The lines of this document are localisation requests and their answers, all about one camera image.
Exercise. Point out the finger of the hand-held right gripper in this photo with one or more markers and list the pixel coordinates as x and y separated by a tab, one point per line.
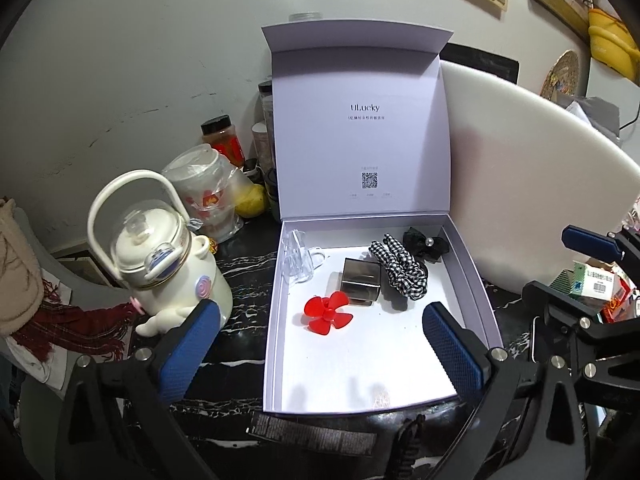
615	340
590	241

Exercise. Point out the plastic cup in clear bag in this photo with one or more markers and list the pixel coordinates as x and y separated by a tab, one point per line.
210	195

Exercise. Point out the red flower hair clip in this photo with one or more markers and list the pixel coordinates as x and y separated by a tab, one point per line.
327	312

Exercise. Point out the woven round fan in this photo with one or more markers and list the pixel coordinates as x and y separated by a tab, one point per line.
562	77

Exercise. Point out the lavender gift box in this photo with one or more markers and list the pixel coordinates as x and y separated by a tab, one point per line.
360	135

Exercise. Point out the white foam board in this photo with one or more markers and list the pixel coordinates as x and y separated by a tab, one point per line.
525	185

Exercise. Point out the cream blanket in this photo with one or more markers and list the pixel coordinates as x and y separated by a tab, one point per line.
17	270

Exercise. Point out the red spice jar black lid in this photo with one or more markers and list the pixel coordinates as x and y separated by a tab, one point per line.
225	142

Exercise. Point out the small dark jar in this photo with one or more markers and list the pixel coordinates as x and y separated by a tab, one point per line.
272	195

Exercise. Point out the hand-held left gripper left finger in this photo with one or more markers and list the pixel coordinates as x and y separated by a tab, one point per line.
190	355

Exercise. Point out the black bow scrunchie with pearl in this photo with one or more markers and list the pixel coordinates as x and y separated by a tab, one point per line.
425	245

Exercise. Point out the black white checkered scrunchie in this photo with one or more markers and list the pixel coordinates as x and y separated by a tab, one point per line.
400	267

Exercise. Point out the black panel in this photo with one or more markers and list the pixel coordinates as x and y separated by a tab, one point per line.
480	62

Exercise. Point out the small metallic square box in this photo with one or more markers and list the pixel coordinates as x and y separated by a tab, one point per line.
361	282

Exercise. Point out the red packet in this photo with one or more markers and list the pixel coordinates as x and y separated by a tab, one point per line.
617	300

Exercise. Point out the clear hair claw clip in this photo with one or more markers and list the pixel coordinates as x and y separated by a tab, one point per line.
300	260

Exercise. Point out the leaning framed picture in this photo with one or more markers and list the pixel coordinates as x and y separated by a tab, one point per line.
85	265

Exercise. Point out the yellow lemon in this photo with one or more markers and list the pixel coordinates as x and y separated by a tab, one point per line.
250	201

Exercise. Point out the yellow helmet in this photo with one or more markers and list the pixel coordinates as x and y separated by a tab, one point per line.
612	40

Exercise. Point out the cream character kettle bottle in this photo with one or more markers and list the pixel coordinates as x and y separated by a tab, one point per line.
165	270

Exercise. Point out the green white medicine box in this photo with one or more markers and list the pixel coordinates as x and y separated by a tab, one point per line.
587	282

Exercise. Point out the red fringed scarf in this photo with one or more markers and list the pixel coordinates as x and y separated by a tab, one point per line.
75	320

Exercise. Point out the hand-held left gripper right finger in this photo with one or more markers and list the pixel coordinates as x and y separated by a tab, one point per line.
452	355

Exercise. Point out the tall clear jar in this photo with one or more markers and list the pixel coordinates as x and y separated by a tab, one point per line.
266	125

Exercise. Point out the grey chair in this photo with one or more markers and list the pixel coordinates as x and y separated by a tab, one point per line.
30	230

